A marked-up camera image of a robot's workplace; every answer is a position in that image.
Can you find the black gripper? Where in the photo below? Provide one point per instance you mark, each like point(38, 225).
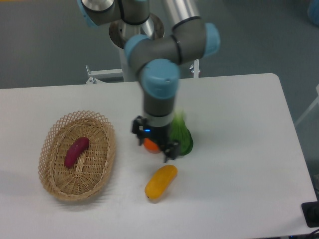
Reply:
point(159, 135)

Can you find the orange fruit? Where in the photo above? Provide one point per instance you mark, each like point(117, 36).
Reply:
point(151, 146)

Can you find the white frame at right edge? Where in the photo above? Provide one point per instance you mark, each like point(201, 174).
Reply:
point(309, 108)

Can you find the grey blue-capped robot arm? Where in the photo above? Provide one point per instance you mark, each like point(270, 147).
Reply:
point(155, 61)

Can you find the green bok choy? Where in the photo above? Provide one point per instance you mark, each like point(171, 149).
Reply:
point(181, 133)

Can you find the white metal base frame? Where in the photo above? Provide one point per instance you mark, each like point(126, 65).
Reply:
point(118, 75)

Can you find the purple sweet potato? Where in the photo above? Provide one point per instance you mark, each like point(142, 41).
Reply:
point(75, 150)

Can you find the blue object top right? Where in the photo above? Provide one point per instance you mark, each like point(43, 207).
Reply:
point(313, 12)

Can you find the yellow mango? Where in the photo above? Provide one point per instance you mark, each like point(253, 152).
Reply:
point(160, 181)

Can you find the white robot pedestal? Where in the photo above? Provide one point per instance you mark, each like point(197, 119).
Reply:
point(124, 59)

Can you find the woven wicker basket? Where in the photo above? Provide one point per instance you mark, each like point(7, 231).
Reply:
point(93, 167)

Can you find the black device at table edge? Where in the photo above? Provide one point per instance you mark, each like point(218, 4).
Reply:
point(311, 213)

